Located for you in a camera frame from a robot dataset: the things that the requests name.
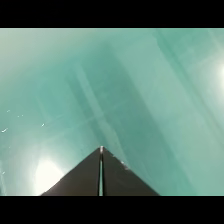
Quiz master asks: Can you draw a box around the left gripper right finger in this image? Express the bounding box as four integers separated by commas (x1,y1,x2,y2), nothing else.
100,145,160,197

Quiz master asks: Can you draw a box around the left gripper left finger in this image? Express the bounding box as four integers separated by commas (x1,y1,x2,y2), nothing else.
41,145,103,197

